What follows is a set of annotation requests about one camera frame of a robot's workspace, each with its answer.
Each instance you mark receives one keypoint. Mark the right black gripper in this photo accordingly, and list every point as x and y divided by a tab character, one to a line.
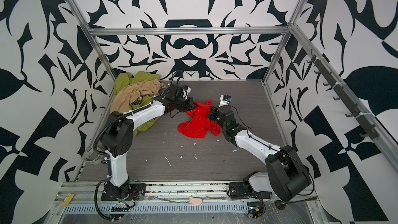
214	113

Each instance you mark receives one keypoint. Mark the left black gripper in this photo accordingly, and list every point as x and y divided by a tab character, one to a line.
191	106

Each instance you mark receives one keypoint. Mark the red cloth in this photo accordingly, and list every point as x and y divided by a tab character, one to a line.
199	125

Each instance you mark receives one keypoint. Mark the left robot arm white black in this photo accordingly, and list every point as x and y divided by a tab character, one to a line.
116	138

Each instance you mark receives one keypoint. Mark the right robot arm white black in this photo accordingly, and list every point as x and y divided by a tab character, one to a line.
285	175

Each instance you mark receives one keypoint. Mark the beige cloth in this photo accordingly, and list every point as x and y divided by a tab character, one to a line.
131	93

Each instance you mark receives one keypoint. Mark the green cloth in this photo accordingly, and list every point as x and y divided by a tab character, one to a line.
126	79

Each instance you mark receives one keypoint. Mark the small electronics board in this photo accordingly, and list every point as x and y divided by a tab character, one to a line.
256	209

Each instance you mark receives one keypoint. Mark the yellow tape piece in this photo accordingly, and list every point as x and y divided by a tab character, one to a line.
67	200

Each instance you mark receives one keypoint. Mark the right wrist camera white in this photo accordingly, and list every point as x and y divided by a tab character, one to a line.
225	100

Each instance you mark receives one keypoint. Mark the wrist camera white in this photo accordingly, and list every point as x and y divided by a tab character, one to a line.
186	92
225	100

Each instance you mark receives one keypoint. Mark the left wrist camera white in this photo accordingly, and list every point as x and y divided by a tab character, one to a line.
186	92

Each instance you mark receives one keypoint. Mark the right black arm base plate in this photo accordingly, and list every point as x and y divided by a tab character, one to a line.
242	190

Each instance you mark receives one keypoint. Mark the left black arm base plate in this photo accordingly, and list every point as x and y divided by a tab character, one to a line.
127	191

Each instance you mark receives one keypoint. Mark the white slotted cable duct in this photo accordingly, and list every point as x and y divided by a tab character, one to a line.
176	208

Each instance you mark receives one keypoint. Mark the aluminium cage frame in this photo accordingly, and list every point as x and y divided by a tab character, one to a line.
385	143

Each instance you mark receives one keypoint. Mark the black coat hook rail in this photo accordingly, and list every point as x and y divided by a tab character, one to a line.
345	94

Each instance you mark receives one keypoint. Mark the aluminium front rail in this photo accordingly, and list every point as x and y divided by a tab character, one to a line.
163	191

